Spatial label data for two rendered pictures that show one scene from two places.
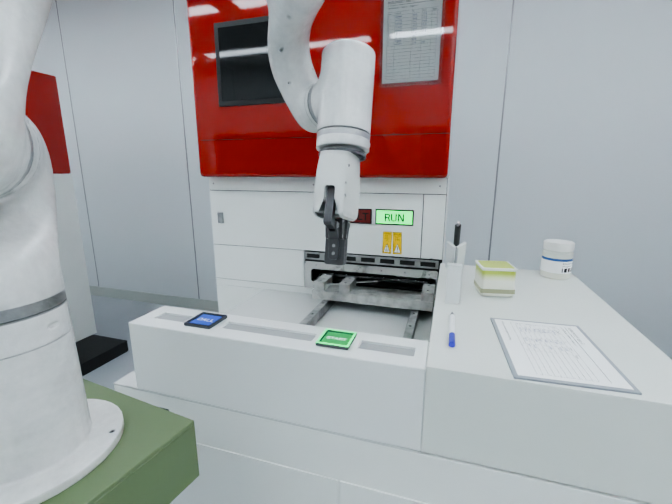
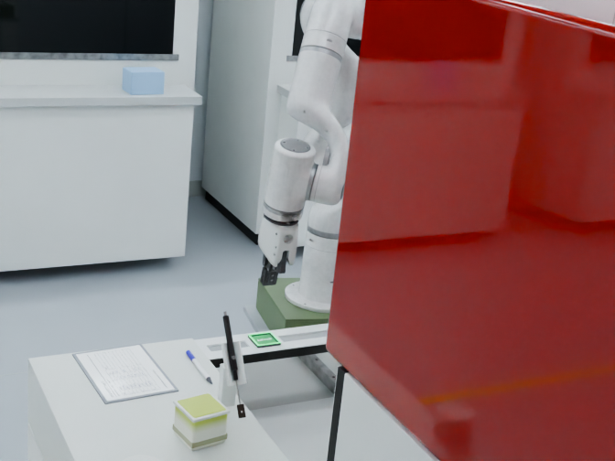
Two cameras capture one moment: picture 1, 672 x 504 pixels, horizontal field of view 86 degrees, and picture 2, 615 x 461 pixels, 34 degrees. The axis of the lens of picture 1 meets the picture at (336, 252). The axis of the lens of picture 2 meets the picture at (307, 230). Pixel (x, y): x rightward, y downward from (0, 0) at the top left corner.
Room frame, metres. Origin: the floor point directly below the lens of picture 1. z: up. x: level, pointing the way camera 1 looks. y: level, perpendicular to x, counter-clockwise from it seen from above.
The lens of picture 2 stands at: (1.98, -1.36, 1.93)
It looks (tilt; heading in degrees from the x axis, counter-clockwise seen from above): 20 degrees down; 134
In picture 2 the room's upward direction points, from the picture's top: 6 degrees clockwise
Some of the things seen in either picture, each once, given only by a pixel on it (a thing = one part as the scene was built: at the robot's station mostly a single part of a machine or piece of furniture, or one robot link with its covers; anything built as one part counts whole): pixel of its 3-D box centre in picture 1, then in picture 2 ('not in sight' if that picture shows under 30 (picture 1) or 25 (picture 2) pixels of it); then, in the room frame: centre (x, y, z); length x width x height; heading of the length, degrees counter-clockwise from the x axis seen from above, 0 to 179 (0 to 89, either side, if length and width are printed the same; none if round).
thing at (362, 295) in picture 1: (372, 296); not in sight; (1.05, -0.11, 0.87); 0.36 x 0.08 x 0.03; 72
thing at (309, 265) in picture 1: (367, 279); not in sight; (1.13, -0.10, 0.89); 0.44 x 0.02 x 0.10; 72
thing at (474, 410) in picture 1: (517, 336); (158, 457); (0.72, -0.39, 0.89); 0.62 x 0.35 x 0.14; 162
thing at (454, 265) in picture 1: (454, 270); (231, 377); (0.75, -0.25, 1.03); 0.06 x 0.04 x 0.13; 162
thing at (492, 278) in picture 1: (494, 278); (200, 422); (0.80, -0.36, 1.00); 0.07 x 0.07 x 0.07; 81
